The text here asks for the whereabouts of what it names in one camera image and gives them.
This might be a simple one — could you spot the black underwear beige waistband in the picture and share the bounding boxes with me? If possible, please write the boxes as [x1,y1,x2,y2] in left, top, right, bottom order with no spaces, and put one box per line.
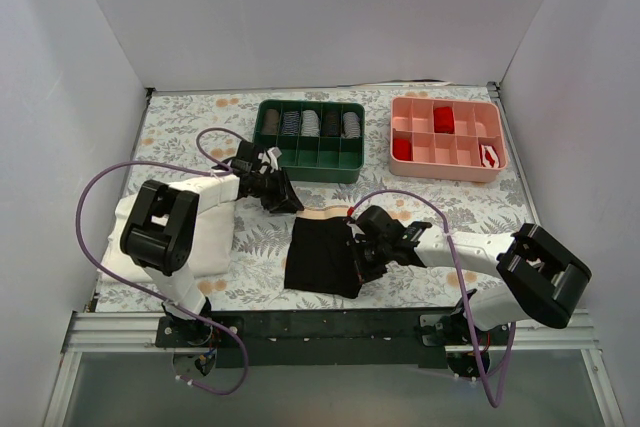
[284,206,361,299]

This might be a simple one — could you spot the pink divided organizer tray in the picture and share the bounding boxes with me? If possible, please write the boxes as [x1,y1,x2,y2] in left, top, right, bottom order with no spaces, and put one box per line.
[389,96,508,183]

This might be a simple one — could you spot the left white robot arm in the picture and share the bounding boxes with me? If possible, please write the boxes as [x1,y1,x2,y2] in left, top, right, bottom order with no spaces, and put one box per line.
[119,141,303,347]

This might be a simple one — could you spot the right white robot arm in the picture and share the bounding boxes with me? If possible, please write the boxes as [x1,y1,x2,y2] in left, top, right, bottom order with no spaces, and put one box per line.
[350,206,592,345]

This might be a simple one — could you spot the brown rolled underwear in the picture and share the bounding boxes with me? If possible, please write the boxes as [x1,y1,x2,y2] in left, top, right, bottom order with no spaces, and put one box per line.
[261,108,280,135]

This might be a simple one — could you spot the blue striped rolled underwear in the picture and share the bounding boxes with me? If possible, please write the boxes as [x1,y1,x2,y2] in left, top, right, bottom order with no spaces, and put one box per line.
[280,111,300,136]

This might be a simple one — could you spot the white grey striped roll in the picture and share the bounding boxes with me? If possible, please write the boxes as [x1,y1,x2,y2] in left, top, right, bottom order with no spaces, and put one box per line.
[300,109,320,137]

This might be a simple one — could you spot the black rolled underwear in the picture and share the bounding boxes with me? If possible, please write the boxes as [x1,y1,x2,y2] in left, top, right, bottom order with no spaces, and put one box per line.
[321,111,341,137]

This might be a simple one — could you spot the grey white rolled underwear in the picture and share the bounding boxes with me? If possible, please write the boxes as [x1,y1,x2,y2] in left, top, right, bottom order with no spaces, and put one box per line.
[342,112,362,139]

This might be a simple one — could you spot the red rolled underwear lower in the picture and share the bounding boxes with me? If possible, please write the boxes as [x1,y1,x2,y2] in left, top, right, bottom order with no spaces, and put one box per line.
[392,138,412,162]

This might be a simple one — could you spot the red rolled underwear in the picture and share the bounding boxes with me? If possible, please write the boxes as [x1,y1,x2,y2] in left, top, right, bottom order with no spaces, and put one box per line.
[392,138,412,162]
[433,106,455,134]

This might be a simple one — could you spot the red rolled underwear upper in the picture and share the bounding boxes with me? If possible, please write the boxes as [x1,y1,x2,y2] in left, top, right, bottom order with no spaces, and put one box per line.
[433,106,455,134]

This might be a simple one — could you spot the red white striped roll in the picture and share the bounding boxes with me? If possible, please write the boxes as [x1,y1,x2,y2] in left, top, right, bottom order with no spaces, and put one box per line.
[479,144,500,169]

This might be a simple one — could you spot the green divided organizer tray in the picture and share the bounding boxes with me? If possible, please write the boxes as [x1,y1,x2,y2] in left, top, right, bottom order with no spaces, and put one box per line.
[253,99,365,184]

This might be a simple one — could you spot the white folded cloth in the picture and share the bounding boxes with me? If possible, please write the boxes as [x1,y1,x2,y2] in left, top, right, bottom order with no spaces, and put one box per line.
[101,193,234,283]

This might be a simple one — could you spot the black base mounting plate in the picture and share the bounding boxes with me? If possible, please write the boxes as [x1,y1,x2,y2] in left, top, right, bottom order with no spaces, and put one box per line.
[154,307,481,371]

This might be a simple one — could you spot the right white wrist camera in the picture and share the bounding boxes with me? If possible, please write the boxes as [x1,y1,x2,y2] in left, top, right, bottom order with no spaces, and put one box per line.
[344,206,363,237]

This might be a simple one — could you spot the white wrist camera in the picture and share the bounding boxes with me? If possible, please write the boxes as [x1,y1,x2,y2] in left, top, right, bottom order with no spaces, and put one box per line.
[258,146,282,173]
[344,206,363,237]

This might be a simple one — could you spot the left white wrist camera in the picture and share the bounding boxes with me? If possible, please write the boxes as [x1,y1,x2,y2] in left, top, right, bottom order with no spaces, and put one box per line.
[258,146,282,173]

